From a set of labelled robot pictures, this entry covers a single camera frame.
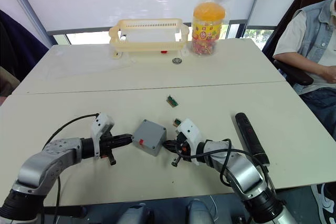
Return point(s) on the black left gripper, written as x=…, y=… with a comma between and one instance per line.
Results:
x=106, y=142

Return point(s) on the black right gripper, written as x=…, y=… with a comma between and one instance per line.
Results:
x=180, y=147

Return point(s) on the grey plastic junction box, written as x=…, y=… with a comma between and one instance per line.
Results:
x=151, y=136

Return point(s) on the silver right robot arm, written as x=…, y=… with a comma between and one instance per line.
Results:
x=244, y=171

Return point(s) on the person's bare forearm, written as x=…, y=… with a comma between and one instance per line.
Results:
x=296, y=60

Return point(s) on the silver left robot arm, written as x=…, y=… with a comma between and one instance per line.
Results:
x=39, y=166

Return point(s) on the black electric screwdriver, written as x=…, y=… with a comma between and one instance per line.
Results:
x=250, y=137

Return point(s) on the candy jar with orange lid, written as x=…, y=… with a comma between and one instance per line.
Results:
x=207, y=31

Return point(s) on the person's bare hand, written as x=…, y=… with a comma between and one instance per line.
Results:
x=329, y=75

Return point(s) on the small green tan connector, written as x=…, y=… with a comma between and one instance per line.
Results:
x=176, y=122

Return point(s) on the small green circuit board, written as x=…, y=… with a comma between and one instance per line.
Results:
x=172, y=101

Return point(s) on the small red block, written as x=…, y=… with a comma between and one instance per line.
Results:
x=163, y=52

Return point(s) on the cream plastic basket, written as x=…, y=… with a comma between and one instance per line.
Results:
x=147, y=47

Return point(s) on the dark clothed bystander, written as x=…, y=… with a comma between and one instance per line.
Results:
x=18, y=51

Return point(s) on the black white sneaker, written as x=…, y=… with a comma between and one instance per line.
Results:
x=325, y=203

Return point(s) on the black office chair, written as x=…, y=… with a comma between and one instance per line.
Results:
x=291, y=32

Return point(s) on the seated person in denim vest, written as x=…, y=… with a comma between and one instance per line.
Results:
x=315, y=45

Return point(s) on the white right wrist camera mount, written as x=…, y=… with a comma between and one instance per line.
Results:
x=189, y=130

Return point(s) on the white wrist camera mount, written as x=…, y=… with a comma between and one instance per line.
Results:
x=189, y=130
x=101, y=125

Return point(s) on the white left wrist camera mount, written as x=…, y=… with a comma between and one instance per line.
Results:
x=101, y=125

